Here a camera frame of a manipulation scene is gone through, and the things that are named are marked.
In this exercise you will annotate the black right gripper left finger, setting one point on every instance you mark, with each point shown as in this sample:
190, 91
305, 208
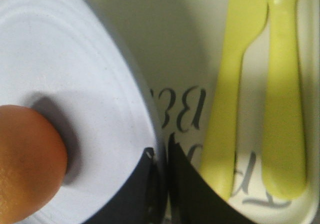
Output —
138, 200

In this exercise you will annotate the light blue plate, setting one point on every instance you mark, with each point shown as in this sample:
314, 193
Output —
60, 59

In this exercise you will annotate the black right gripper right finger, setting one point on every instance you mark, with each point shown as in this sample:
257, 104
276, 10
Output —
192, 200

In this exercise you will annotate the orange fruit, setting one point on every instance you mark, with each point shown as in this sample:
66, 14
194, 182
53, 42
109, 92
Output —
33, 162

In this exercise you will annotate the white rectangular tray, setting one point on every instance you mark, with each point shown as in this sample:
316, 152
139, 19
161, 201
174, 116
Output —
178, 46

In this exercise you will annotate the yellow-green plastic spoon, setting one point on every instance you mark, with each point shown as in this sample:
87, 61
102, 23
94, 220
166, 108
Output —
283, 144

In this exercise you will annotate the yellow-green plastic knife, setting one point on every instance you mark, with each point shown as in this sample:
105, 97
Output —
245, 21

